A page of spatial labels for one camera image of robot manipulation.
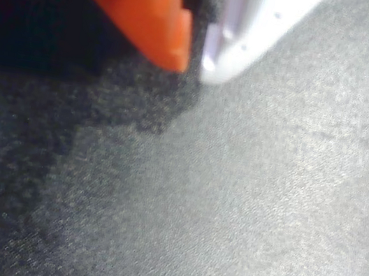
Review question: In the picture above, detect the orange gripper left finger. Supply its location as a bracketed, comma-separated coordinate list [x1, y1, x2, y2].
[54, 0, 201, 75]

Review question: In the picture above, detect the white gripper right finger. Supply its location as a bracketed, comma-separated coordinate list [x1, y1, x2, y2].
[198, 0, 331, 103]

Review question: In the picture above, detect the black table mat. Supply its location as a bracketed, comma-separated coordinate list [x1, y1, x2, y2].
[0, 0, 369, 276]

